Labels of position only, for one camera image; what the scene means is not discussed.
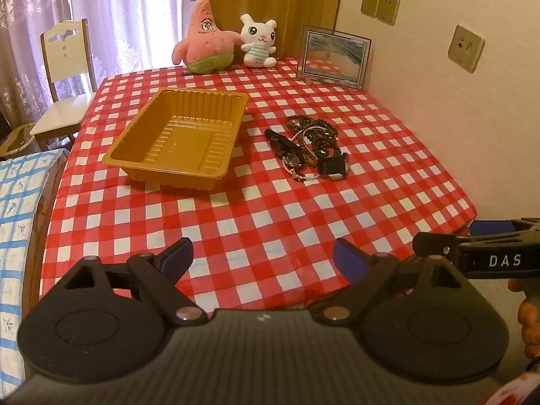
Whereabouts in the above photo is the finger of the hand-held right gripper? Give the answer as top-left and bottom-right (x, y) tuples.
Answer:
(469, 218), (540, 237)
(412, 231), (470, 259)

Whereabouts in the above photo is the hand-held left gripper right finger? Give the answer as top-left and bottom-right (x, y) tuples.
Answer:
(311, 238), (477, 327)

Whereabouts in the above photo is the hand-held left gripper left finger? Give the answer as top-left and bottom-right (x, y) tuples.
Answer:
(51, 237), (210, 326)

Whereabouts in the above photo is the pink white bead bracelet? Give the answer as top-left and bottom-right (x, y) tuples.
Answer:
(283, 164), (322, 183)

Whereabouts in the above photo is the black square watch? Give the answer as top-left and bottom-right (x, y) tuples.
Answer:
(316, 152), (351, 181)

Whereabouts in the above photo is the yellow plastic tray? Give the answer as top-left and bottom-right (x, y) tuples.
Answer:
(102, 87), (250, 191)

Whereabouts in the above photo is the thin white bead bracelet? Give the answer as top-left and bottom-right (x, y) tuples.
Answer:
(290, 126), (323, 150)

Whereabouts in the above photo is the dark brown bead bracelet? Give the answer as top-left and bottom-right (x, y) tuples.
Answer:
(285, 115), (338, 140)

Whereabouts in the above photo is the person's right hand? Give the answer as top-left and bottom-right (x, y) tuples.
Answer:
(508, 278), (540, 358)

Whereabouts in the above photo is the red checkered tablecloth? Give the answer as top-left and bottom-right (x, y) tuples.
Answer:
(40, 57), (477, 309)

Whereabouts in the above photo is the blue checked blanket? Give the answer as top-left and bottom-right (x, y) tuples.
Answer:
(0, 151), (68, 389)

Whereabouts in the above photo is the white wooden chair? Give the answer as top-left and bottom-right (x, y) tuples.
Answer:
(29, 19), (99, 153)

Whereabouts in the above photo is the beige plastic bucket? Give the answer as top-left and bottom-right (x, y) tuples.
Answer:
(0, 122), (36, 159)

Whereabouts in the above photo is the pink starfish plush toy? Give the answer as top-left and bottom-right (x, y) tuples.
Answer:
(171, 0), (242, 74)

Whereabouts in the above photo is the white bunny plush toy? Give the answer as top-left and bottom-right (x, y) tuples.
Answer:
(240, 13), (278, 68)

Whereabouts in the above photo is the lilac lace curtain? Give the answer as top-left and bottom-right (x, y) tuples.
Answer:
(0, 0), (203, 131)

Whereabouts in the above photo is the wooden bed frame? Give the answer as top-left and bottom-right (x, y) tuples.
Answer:
(21, 152), (68, 317)

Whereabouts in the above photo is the glass sand picture frame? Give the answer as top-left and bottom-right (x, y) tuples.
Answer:
(296, 24), (373, 90)

